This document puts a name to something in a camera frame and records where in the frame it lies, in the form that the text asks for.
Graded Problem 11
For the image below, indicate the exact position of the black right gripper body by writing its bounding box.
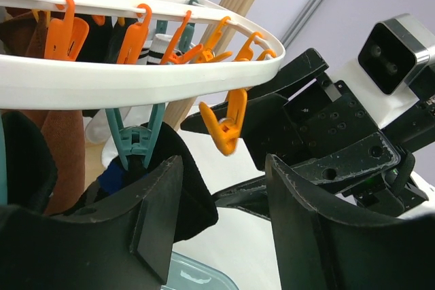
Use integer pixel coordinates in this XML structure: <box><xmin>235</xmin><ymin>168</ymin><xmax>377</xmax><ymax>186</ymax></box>
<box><xmin>244</xmin><ymin>48</ymin><xmax>400</xmax><ymax>194</ymax></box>

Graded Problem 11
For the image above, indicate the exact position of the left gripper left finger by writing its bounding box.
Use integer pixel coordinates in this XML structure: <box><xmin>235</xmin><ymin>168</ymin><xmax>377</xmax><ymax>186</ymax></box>
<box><xmin>1</xmin><ymin>157</ymin><xmax>182</xmax><ymax>289</ymax></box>

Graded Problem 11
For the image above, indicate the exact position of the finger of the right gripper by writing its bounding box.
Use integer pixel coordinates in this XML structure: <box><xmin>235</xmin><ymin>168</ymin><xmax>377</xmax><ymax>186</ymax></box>
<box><xmin>212</xmin><ymin>175</ymin><xmax>270</xmax><ymax>219</ymax></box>
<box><xmin>179</xmin><ymin>92</ymin><xmax>290</xmax><ymax>134</ymax></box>

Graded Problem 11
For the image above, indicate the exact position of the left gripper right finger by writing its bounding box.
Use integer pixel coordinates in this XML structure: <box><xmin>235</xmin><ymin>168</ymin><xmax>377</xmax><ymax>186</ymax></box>
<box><xmin>266</xmin><ymin>155</ymin><xmax>434</xmax><ymax>289</ymax></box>

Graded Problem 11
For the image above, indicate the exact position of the black striped sock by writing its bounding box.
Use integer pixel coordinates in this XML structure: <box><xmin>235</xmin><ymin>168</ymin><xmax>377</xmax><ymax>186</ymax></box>
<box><xmin>75</xmin><ymin>122</ymin><xmax>219</xmax><ymax>243</ymax></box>

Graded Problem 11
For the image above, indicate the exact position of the teal clothes peg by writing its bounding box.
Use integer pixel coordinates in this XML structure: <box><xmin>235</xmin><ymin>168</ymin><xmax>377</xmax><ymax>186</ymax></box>
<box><xmin>105</xmin><ymin>103</ymin><xmax>166</xmax><ymax>170</ymax></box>

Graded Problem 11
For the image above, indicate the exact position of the white plastic clip hanger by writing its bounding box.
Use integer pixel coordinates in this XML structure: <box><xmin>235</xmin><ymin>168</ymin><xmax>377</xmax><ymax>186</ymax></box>
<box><xmin>1</xmin><ymin>0</ymin><xmax>285</xmax><ymax>110</ymax></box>

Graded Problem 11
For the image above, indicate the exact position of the black sock with white label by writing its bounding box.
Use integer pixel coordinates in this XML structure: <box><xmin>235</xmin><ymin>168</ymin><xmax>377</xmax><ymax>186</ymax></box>
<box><xmin>2</xmin><ymin>111</ymin><xmax>58</xmax><ymax>214</ymax></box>

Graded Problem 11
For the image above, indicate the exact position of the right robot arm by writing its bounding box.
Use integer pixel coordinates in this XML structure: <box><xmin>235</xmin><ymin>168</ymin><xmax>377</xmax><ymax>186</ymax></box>
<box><xmin>241</xmin><ymin>48</ymin><xmax>434</xmax><ymax>217</ymax></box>

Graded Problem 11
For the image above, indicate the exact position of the teal plastic basin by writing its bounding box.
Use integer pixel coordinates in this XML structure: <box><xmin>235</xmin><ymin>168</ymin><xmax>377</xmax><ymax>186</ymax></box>
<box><xmin>161</xmin><ymin>251</ymin><xmax>239</xmax><ymax>290</ymax></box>

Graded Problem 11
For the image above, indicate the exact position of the white hanging sock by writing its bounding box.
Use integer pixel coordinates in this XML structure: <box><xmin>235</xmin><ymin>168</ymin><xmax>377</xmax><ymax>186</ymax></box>
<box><xmin>84</xmin><ymin>33</ymin><xmax>198</xmax><ymax>168</ymax></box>

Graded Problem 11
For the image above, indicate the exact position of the brown hanging sock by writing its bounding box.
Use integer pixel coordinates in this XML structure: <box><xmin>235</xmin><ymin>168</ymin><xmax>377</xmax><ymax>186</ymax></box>
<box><xmin>1</xmin><ymin>7</ymin><xmax>85</xmax><ymax>215</ymax></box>

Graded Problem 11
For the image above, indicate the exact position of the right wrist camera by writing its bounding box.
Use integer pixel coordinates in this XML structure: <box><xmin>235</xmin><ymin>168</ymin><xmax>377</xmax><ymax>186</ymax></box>
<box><xmin>331</xmin><ymin>14</ymin><xmax>434</xmax><ymax>129</ymax></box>

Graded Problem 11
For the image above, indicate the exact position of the wooden drying rack frame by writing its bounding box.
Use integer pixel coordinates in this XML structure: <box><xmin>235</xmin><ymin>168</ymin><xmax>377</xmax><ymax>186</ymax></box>
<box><xmin>84</xmin><ymin>0</ymin><xmax>277</xmax><ymax>175</ymax></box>

